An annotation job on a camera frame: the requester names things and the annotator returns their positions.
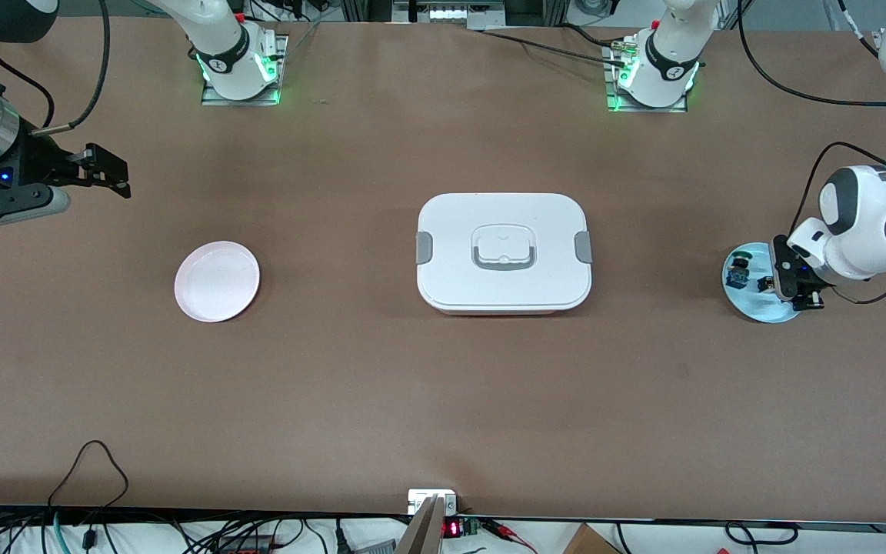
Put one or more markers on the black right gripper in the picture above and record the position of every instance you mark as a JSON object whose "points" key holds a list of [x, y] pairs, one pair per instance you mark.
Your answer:
{"points": [[30, 163]]}

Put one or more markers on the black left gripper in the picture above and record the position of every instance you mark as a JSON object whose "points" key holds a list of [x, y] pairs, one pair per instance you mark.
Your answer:
{"points": [[781, 268]]}

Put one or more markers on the orange push-button switch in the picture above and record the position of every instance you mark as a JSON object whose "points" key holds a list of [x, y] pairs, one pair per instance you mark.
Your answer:
{"points": [[766, 283]]}

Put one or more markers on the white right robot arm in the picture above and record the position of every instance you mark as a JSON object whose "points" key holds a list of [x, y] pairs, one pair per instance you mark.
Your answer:
{"points": [[224, 46]]}

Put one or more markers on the white lunch box, grey clips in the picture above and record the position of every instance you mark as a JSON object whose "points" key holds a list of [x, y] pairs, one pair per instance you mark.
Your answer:
{"points": [[504, 288]]}

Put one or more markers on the light blue round plate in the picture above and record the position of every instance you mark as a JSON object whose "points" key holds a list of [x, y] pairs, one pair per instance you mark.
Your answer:
{"points": [[754, 308]]}

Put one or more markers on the pink round plate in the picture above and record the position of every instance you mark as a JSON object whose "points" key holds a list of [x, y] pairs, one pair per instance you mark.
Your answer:
{"points": [[216, 281]]}

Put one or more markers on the brown cardboard piece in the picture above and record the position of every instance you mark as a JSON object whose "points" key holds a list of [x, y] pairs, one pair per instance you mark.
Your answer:
{"points": [[587, 542]]}

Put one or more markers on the red probe lead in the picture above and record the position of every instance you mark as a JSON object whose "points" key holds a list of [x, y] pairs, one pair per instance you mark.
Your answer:
{"points": [[508, 532]]}

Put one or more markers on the white device panel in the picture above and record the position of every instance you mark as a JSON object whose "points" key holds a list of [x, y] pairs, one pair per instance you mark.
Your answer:
{"points": [[451, 11]]}

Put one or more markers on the red digit display module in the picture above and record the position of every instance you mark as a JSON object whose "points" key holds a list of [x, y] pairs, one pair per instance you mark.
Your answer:
{"points": [[452, 528]]}

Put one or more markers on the grey power adapter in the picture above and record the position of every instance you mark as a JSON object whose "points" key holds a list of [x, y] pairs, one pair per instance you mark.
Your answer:
{"points": [[374, 548]]}

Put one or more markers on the blue push-button switch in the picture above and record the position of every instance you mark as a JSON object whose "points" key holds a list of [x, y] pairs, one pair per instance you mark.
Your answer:
{"points": [[737, 271]]}

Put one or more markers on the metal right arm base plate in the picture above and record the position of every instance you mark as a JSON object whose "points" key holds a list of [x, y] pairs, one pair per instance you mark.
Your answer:
{"points": [[212, 98]]}

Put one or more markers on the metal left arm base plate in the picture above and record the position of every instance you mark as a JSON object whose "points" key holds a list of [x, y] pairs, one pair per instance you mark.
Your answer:
{"points": [[612, 106]]}

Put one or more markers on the white mounting bracket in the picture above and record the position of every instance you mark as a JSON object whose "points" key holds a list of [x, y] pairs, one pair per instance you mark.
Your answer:
{"points": [[418, 498]]}

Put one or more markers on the aluminium profile post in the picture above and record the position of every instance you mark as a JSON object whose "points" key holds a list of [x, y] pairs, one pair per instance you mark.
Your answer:
{"points": [[421, 535]]}

